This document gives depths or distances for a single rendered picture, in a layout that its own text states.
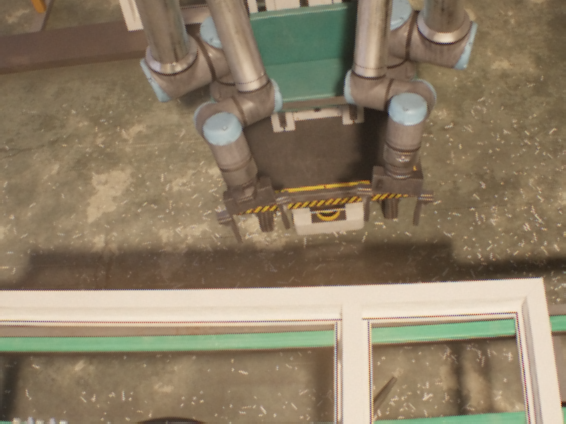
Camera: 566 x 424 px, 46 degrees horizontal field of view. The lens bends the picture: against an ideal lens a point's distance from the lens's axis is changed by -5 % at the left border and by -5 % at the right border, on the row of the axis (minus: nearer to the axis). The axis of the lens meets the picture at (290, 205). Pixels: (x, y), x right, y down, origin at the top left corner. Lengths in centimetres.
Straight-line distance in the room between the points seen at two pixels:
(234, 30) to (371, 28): 33
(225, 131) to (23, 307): 66
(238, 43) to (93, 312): 75
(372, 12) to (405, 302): 69
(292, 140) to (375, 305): 114
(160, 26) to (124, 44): 171
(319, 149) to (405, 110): 93
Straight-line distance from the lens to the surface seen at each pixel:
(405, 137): 172
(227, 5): 172
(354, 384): 151
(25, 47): 382
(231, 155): 172
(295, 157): 256
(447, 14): 192
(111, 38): 363
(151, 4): 180
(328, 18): 219
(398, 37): 206
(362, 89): 182
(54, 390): 274
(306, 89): 223
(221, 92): 219
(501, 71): 330
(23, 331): 185
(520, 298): 163
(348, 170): 251
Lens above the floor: 237
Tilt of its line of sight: 57 degrees down
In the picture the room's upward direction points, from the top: 11 degrees counter-clockwise
